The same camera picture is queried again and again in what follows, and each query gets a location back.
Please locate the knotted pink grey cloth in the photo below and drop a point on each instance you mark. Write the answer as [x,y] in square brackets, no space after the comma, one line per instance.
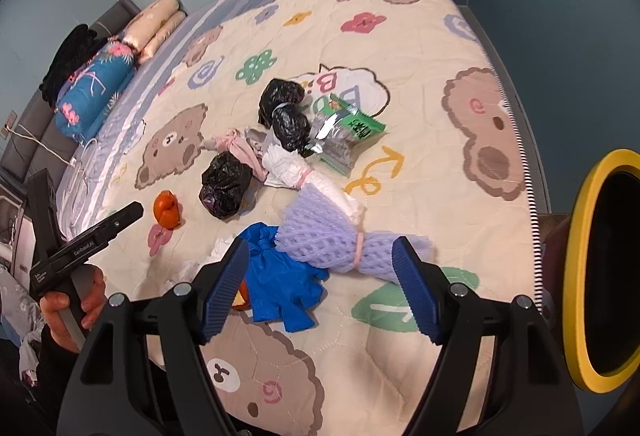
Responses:
[245,149]

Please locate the wall outlet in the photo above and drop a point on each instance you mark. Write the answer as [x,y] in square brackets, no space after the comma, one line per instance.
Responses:
[9,125]

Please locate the blue rubber glove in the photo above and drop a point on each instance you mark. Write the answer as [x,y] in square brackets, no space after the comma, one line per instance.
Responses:
[280,286]

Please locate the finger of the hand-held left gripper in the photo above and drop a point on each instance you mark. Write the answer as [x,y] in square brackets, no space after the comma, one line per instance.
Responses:
[125,216]

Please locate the peach pillow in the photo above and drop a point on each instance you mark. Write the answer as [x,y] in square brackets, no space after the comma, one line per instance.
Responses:
[162,39]
[150,16]

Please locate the black plastic bag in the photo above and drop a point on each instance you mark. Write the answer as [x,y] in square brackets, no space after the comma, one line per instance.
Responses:
[225,183]

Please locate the grey patterned cloth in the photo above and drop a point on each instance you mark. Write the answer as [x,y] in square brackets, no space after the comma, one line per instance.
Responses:
[15,311]

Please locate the blue floral pillow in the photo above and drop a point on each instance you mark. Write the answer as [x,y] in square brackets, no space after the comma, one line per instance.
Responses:
[95,86]

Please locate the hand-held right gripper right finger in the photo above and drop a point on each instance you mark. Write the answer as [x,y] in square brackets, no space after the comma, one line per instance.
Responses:
[417,286]

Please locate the person's left hand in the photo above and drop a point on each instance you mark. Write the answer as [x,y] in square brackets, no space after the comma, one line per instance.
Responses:
[95,296]

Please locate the white plastic bag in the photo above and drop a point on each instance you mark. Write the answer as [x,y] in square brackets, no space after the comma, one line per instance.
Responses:
[285,166]

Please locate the black cloth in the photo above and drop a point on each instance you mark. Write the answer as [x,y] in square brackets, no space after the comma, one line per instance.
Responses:
[70,56]

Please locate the orange peel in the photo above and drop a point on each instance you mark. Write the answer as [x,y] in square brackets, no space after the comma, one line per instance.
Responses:
[167,211]
[243,300]

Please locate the printed bear blanket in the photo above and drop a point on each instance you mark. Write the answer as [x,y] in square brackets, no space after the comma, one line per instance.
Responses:
[310,41]

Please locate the white tissue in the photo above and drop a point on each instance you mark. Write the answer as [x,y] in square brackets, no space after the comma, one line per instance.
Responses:
[220,248]

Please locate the purple foam net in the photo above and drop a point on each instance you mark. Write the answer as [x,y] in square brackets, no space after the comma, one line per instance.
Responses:
[320,231]

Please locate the person's left forearm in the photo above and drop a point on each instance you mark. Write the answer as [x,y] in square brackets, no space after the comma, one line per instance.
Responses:
[50,391]

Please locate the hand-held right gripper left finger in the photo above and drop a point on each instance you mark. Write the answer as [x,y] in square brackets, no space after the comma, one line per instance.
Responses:
[227,286]

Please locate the black bag with tie band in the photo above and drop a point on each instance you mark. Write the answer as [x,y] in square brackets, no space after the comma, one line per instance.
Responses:
[280,94]

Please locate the yellow rimmed waste bin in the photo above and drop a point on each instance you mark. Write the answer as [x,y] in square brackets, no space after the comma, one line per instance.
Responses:
[575,266]

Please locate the green silver snack packet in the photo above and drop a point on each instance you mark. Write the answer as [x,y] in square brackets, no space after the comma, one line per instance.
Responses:
[345,136]

